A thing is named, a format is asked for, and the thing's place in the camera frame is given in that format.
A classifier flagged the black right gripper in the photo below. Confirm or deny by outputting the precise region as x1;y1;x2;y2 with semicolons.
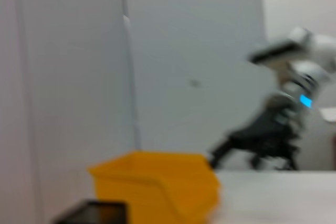
209;94;306;172

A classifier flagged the black mesh pen holder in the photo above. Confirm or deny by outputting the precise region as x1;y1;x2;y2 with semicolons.
51;200;129;224

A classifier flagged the yellow plastic bin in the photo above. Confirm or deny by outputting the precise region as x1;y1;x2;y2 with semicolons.
87;150;222;224

